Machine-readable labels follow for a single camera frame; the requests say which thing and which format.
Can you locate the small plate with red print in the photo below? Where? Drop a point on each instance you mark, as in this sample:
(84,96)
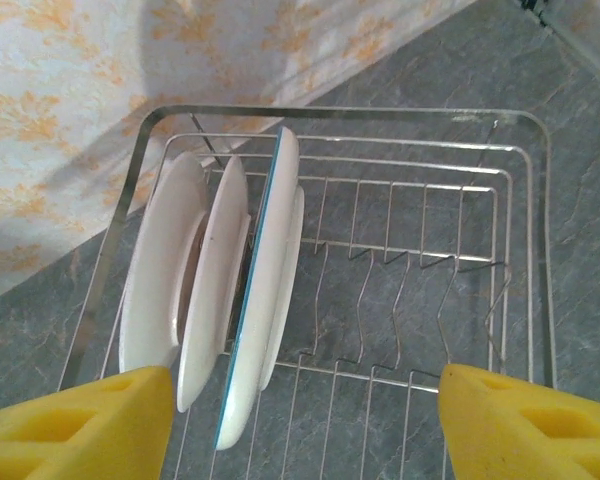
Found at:
(215,280)

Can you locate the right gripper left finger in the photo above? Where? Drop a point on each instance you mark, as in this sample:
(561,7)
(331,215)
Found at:
(70,430)

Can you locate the aluminium table side rail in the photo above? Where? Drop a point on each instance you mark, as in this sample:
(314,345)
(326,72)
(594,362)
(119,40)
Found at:
(590,40)

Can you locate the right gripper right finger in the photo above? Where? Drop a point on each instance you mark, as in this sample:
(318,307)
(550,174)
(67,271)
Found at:
(530,435)

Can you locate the small white plate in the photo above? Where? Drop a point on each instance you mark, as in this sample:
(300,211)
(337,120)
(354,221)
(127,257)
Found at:
(155,260)

